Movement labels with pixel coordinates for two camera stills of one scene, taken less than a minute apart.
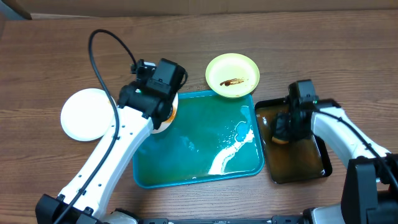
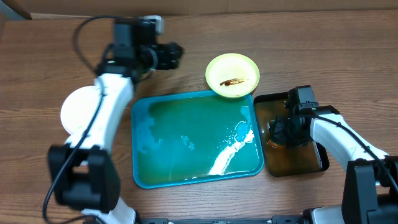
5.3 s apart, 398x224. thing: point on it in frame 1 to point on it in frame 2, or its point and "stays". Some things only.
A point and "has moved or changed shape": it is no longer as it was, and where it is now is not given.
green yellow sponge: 279,141 has moved or changed shape
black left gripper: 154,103 to 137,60
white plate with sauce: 165,126 to 78,108
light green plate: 232,75 stays
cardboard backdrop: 48,9 stays
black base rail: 276,219 stays
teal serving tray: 210,138 stays
